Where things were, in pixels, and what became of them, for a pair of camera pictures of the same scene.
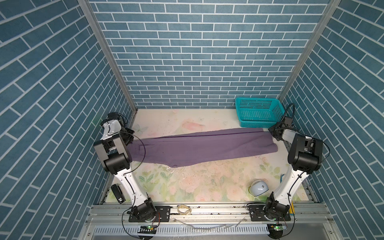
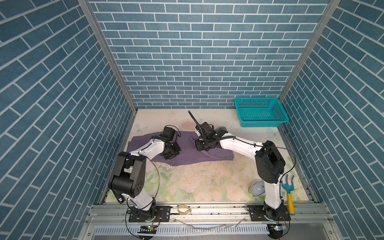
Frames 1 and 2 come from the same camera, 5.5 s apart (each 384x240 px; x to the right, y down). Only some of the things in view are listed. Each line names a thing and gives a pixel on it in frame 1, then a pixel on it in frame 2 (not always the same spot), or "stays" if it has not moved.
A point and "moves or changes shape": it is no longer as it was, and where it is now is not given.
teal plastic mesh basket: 254,112 stays
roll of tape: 186,211 stays
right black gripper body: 274,129 → 202,144
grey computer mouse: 258,187 stays
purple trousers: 187,147 moves or changes shape
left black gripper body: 125,134 → 173,150
